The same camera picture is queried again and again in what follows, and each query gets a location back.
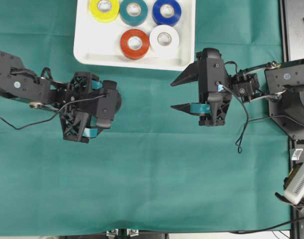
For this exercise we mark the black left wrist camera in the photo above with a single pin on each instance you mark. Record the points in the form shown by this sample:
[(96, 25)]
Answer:
[(104, 108)]

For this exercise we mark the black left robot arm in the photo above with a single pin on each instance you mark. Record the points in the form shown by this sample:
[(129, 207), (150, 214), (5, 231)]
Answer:
[(23, 85)]

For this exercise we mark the black tape roll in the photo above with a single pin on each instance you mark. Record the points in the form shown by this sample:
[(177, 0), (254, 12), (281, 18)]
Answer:
[(118, 102)]

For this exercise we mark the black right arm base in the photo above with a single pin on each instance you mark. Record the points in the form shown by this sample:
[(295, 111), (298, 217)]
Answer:
[(288, 79)]

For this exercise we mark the teal tape roll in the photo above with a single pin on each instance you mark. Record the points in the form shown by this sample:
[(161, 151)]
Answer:
[(133, 12)]

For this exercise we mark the red tape roll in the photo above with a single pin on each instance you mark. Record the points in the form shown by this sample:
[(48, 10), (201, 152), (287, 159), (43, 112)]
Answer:
[(137, 53)]

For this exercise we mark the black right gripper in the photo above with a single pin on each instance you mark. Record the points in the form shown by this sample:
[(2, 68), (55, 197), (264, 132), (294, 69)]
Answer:
[(211, 114)]

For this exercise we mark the green table cloth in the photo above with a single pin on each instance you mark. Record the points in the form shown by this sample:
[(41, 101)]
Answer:
[(155, 169)]

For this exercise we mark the white plastic tray case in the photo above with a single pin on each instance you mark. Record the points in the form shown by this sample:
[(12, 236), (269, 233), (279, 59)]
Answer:
[(97, 43)]

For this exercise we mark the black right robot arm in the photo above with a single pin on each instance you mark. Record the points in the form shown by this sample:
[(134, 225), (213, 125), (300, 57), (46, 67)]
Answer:
[(248, 85)]

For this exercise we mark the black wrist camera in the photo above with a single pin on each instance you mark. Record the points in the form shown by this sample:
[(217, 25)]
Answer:
[(104, 108), (211, 72)]

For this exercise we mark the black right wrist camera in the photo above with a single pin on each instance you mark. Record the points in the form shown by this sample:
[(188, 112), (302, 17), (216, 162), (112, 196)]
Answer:
[(211, 72)]

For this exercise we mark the white tape roll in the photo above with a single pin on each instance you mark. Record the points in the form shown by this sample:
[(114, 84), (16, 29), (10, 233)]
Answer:
[(164, 39)]

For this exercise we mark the blue tape roll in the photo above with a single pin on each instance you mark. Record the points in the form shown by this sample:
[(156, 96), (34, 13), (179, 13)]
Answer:
[(166, 12)]

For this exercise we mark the silver vented box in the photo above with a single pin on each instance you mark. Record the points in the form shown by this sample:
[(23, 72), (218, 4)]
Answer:
[(295, 190)]

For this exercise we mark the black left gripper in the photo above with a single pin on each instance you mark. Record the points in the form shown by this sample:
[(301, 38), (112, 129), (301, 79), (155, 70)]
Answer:
[(71, 101)]

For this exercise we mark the yellow tape roll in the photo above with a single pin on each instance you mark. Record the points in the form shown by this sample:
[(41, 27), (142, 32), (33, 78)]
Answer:
[(104, 10)]

